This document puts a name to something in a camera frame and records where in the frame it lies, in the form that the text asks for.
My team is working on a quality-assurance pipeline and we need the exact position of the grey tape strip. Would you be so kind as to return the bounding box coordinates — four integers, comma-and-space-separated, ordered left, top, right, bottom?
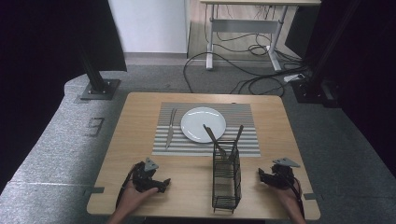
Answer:
82, 186, 106, 197
303, 192, 324, 201

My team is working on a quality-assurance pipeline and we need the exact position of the person's left hand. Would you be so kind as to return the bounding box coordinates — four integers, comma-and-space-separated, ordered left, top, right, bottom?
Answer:
116, 180, 159, 217

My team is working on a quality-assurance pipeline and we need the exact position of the right hand-held gripper black cable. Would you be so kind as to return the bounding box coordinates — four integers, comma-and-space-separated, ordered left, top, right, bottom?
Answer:
288, 175, 306, 219

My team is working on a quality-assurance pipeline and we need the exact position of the long black floor cable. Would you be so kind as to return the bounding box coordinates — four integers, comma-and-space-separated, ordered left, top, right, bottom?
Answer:
182, 50, 286, 97

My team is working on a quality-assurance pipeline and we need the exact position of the white round plate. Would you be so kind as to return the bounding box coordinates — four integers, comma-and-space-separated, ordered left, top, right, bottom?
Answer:
179, 106, 228, 145

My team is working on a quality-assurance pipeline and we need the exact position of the grey striped placemat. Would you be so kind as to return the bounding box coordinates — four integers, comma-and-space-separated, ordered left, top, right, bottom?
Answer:
151, 102, 262, 158

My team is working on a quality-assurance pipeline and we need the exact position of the left hand-held gripper black cable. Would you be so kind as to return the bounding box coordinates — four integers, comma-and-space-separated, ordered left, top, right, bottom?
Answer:
115, 161, 145, 210

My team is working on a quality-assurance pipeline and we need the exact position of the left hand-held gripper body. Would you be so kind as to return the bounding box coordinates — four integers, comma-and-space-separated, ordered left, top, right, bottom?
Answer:
132, 157, 163, 193

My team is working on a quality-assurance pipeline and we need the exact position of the black curtain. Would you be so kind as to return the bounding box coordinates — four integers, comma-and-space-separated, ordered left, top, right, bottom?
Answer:
284, 0, 396, 178
0, 0, 128, 194

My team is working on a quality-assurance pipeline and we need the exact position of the black wire cutlery holder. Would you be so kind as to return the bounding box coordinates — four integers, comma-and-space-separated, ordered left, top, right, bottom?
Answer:
211, 140, 243, 215

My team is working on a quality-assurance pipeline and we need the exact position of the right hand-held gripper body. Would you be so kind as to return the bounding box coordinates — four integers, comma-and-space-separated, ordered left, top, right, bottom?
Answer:
266, 157, 302, 190

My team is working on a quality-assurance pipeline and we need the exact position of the person's right hand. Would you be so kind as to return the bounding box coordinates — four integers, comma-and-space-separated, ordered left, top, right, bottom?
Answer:
269, 184, 302, 213

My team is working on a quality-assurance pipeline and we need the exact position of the white power strip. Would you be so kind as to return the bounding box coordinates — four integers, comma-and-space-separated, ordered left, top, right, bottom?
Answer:
283, 73, 306, 84

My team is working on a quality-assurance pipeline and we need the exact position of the dark-handled cutlery piece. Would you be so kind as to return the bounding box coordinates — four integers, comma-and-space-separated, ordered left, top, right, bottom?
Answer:
203, 123, 229, 159
229, 124, 245, 161

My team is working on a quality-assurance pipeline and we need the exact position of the silver table knife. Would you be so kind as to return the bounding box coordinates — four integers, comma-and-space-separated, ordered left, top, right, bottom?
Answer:
164, 107, 178, 150

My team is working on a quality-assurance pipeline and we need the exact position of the black cable bundle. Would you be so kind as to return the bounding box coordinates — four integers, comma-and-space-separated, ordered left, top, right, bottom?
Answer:
204, 3, 304, 63

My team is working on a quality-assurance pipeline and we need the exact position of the black metal stand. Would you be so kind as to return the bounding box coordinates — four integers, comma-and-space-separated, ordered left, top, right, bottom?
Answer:
290, 0, 363, 108
77, 40, 121, 102

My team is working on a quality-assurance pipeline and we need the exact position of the hand-held gripper black cable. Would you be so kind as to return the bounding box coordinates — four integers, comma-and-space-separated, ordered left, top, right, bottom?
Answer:
288, 175, 306, 219
115, 161, 145, 210

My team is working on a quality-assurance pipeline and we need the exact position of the white-legged desk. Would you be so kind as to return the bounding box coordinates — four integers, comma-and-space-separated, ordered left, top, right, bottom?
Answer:
199, 0, 322, 73

